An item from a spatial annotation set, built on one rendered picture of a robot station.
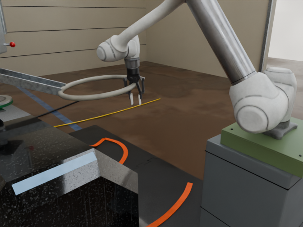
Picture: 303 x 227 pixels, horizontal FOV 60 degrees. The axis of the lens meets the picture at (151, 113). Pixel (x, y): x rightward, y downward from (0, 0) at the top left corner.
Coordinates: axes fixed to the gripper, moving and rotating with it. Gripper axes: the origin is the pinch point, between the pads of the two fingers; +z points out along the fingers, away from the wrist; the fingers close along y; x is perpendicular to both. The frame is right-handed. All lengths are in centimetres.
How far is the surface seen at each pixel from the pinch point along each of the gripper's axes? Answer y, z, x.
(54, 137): 25, -1, 53
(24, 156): 28, -2, 71
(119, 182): -5, 18, 58
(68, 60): 281, 53, -446
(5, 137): 47, -2, 58
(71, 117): 139, 83, -163
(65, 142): 18, 0, 57
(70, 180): 8, 6, 75
